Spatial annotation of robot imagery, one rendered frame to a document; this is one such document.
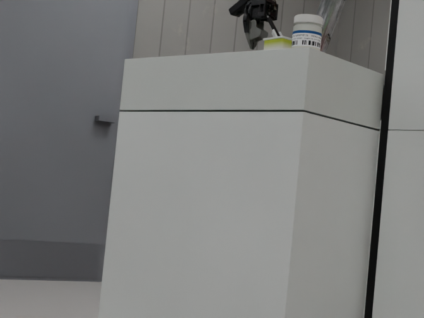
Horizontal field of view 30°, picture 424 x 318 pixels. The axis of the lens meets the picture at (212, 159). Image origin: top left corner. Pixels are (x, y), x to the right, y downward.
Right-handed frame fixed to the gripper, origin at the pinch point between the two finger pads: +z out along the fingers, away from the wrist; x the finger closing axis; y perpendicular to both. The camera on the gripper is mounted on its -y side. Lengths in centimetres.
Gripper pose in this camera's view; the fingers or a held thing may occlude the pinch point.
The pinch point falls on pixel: (250, 45)
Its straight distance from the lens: 260.4
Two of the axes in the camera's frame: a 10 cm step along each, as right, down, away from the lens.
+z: -1.0, 9.9, -0.5
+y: 7.5, 0.4, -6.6
